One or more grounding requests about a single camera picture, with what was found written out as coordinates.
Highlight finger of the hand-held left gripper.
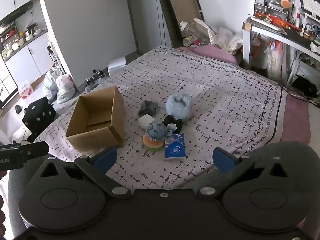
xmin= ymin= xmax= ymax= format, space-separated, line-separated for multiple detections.
xmin=21 ymin=141 xmax=50 ymax=161

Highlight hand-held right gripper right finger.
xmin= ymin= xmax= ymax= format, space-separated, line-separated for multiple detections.
xmin=196 ymin=147 xmax=293 ymax=200

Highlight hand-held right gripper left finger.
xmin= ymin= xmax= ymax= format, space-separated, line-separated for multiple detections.
xmin=32 ymin=147 xmax=132 ymax=200

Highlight brown cardboard box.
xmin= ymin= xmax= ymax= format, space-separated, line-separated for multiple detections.
xmin=65 ymin=85 xmax=125 ymax=148

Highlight hamburger plush toy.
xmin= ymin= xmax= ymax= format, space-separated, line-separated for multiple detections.
xmin=142 ymin=133 xmax=165 ymax=151

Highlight blue tissue packet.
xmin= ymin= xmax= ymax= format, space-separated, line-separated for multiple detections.
xmin=164 ymin=133 xmax=188 ymax=160

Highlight black scrunchie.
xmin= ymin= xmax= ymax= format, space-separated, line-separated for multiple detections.
xmin=162 ymin=115 xmax=184 ymax=134

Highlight light blue fluffy plush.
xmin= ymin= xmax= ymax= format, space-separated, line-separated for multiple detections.
xmin=166 ymin=93 xmax=194 ymax=120

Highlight black dice stool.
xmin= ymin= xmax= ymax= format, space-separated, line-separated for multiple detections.
xmin=22 ymin=97 xmax=56 ymax=133

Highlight white sponge block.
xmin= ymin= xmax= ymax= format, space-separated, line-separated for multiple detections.
xmin=138 ymin=114 xmax=154 ymax=130

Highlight red and white package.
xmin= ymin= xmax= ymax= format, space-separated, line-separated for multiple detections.
xmin=19 ymin=81 xmax=34 ymax=98

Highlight dark cloth in plastic bag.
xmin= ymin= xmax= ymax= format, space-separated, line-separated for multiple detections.
xmin=139 ymin=100 xmax=158 ymax=117

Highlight white plastic bags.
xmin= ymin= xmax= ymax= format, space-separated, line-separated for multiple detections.
xmin=42 ymin=67 xmax=77 ymax=104

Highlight patterned white bed sheet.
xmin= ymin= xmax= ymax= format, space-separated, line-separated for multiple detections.
xmin=32 ymin=46 xmax=284 ymax=189

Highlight white kitchen cabinet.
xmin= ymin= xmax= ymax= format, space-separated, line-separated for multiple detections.
xmin=0 ymin=30 xmax=55 ymax=105

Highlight white box appliance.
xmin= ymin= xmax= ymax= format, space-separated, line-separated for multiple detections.
xmin=107 ymin=58 xmax=127 ymax=77

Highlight pink bedding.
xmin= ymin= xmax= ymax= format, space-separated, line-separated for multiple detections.
xmin=176 ymin=45 xmax=311 ymax=145

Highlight black bag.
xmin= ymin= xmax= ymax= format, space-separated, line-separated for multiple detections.
xmin=291 ymin=76 xmax=318 ymax=98

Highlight white hanging bag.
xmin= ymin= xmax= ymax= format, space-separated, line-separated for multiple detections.
xmin=265 ymin=41 xmax=288 ymax=80

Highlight pile of clear plastic bags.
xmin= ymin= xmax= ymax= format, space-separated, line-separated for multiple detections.
xmin=194 ymin=17 xmax=243 ymax=54

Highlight paper cup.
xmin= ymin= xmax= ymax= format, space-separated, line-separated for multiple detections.
xmin=182 ymin=36 xmax=196 ymax=47

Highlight bundle of white tubes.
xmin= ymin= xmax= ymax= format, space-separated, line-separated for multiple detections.
xmin=299 ymin=51 xmax=320 ymax=68

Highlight clear plastic jar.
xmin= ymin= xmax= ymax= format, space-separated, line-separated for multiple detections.
xmin=179 ymin=21 xmax=202 ymax=38

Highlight white desk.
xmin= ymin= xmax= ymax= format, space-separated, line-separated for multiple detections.
xmin=242 ymin=17 xmax=320 ymax=72

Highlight range hood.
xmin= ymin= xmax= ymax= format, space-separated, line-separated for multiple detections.
xmin=0 ymin=1 xmax=35 ymax=22

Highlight grey wardrobe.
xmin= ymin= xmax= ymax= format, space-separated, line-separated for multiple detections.
xmin=124 ymin=0 xmax=175 ymax=53

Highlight dark leaning board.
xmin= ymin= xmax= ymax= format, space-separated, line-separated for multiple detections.
xmin=158 ymin=0 xmax=205 ymax=48

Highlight grey drawer organizer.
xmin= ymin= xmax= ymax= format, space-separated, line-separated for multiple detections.
xmin=254 ymin=0 xmax=290 ymax=20

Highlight white keyboard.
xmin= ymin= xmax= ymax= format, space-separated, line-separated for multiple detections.
xmin=301 ymin=0 xmax=320 ymax=15

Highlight black camera equipment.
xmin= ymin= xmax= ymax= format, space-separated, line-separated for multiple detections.
xmin=84 ymin=69 xmax=107 ymax=93

